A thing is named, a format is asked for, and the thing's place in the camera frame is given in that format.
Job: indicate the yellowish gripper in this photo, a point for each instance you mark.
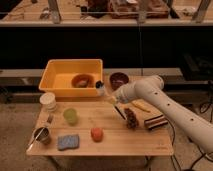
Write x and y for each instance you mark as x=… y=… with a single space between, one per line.
x=111 y=100

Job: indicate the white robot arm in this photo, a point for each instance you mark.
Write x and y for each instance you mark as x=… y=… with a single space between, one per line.
x=149 y=89

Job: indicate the green plastic cup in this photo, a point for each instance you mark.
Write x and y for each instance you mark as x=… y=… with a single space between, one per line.
x=70 y=115

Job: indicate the metal cup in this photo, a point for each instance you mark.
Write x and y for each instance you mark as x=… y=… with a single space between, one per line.
x=42 y=135

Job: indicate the dark red bowl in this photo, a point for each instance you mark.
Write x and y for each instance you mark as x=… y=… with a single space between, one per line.
x=118 y=79

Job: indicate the wooden folding table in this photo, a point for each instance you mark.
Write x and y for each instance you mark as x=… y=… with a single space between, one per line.
x=117 y=139

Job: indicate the yellow banana toy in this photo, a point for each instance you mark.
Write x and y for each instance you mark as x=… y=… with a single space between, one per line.
x=140 y=106

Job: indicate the brown grape bunch toy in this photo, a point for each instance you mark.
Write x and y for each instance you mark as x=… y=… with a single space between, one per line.
x=132 y=122

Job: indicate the orange toy fruit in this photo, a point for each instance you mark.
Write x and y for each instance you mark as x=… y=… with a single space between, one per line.
x=97 y=134

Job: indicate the striped black white block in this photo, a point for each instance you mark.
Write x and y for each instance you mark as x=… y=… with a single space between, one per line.
x=155 y=122

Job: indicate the yellow plastic tub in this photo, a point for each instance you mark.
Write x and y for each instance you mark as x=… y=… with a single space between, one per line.
x=60 y=76

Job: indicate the blue sponge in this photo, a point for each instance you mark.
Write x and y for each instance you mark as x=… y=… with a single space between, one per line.
x=68 y=142

